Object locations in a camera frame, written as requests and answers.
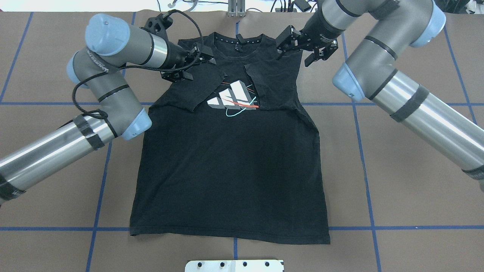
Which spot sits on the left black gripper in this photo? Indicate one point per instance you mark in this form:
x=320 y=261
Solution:
x=174 y=54

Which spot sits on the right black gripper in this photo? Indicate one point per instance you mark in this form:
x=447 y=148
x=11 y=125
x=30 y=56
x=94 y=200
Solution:
x=318 y=31

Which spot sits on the black graphic t-shirt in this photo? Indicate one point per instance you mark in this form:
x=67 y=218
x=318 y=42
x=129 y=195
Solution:
x=233 y=152

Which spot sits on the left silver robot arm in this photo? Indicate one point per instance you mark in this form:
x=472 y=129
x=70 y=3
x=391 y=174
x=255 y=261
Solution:
x=108 y=107

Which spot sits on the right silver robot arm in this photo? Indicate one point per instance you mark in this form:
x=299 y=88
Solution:
x=370 y=70

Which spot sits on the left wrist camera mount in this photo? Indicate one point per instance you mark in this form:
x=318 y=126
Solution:
x=158 y=25

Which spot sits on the white camera stand base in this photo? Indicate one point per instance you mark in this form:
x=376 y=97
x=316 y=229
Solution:
x=262 y=265

